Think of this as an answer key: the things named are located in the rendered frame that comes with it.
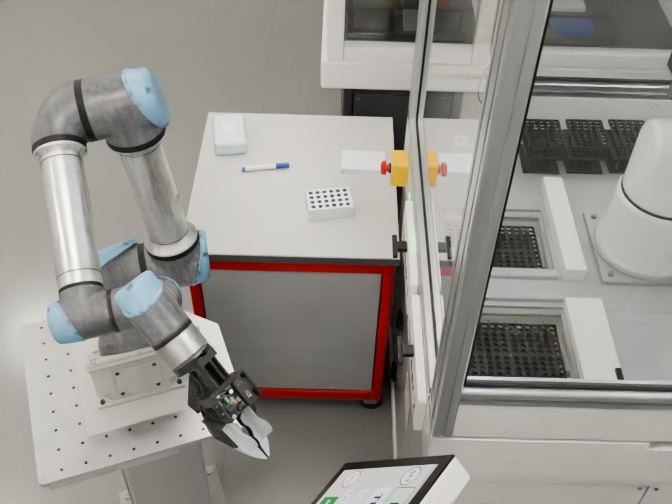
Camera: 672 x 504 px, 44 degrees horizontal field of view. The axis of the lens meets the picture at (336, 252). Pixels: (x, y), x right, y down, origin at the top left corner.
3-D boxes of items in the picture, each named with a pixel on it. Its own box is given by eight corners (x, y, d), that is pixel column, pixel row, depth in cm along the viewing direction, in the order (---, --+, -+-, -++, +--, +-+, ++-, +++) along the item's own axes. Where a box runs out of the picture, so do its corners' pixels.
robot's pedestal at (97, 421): (136, 588, 230) (82, 442, 175) (118, 494, 249) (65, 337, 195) (240, 554, 237) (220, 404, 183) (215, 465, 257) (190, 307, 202)
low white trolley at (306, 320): (205, 415, 270) (178, 252, 215) (226, 275, 313) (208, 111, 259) (382, 419, 270) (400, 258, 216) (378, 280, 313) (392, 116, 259)
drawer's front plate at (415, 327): (413, 431, 172) (418, 401, 164) (407, 324, 193) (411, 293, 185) (421, 431, 172) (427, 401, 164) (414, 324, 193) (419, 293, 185)
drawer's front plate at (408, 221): (406, 316, 194) (410, 284, 187) (402, 230, 215) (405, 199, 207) (414, 316, 194) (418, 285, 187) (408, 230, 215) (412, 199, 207)
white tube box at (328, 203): (308, 220, 225) (308, 210, 222) (304, 200, 231) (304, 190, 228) (353, 216, 227) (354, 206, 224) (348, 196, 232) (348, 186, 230)
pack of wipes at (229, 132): (247, 154, 245) (246, 142, 241) (215, 156, 243) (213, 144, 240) (244, 124, 255) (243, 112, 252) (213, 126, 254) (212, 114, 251)
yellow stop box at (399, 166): (388, 186, 224) (390, 166, 218) (387, 169, 229) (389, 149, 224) (407, 187, 224) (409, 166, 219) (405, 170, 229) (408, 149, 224)
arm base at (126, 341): (102, 358, 173) (91, 313, 173) (97, 352, 187) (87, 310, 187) (172, 340, 178) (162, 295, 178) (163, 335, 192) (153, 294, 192)
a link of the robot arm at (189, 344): (148, 354, 133) (184, 324, 137) (166, 376, 133) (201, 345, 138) (165, 347, 127) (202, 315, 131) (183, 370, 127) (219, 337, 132)
